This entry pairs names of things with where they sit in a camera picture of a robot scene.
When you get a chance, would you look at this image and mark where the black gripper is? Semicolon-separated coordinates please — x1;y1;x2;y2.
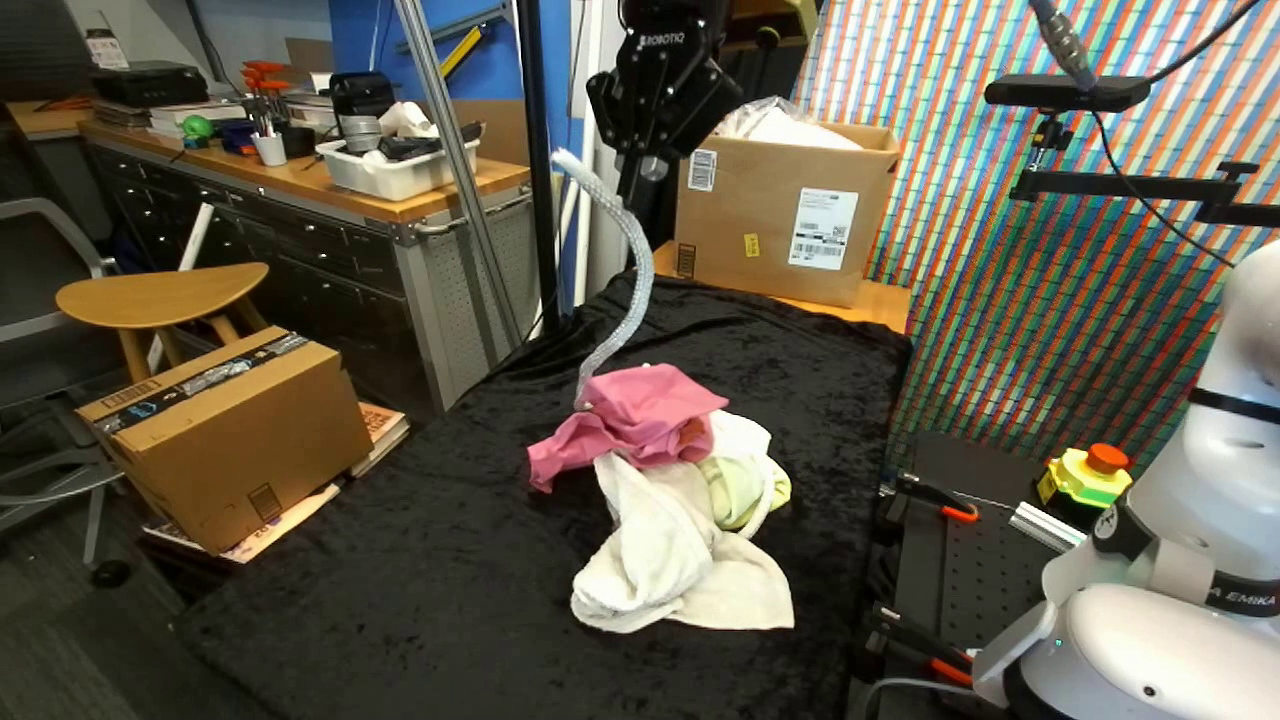
585;14;750;252

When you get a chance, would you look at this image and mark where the thick white rope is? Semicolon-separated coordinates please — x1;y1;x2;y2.
548;142;662;412

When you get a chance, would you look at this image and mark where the pink cloth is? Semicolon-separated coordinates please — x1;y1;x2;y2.
521;359;736;494

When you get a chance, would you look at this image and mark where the pale cream microfibre cloth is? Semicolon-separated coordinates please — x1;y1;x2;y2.
696;453;786;536

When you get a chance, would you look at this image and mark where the white terry towel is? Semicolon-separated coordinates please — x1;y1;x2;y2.
570;407;799;636

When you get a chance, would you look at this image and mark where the black vertical pole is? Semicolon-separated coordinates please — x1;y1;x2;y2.
517;0;559;337

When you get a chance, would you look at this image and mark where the large cardboard box with label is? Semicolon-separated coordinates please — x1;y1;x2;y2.
671;95;910;310

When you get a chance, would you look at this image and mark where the silver metal pole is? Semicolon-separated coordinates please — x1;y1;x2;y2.
393;0;530;363

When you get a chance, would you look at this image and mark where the white plastic bin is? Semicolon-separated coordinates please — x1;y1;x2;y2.
318;132;485;202

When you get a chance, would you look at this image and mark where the wooden top workbench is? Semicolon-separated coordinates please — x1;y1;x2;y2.
3;95;538;412

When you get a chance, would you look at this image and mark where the bright yellow microfibre cloth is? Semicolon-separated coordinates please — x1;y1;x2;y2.
760;455;798;516

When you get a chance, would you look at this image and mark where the flat wooden board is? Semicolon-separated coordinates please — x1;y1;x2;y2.
137;396;413;572

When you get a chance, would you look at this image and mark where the black velvet tablecloth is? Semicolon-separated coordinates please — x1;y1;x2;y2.
178;271;926;720

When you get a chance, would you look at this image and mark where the cardboard box with black tape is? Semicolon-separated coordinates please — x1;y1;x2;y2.
71;323;375;554

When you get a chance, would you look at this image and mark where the wooden stool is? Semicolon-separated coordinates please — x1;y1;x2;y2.
53;254;274;382

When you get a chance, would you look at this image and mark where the black optical breadboard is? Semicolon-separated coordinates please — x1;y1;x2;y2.
851;430;1114;720

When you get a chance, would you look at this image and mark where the yellow emergency stop button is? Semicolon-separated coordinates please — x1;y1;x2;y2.
1037;440;1137;511

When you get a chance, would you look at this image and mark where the white framed office chair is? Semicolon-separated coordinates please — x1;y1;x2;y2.
0;191;132;576

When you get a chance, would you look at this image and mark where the black stereo camera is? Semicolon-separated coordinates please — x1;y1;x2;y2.
981;72;1156;114

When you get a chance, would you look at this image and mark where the orange handled clamp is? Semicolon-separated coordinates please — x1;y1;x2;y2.
866;603;984;692
890;470;994;533

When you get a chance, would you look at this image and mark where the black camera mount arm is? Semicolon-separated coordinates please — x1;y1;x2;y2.
1008;113;1280;233

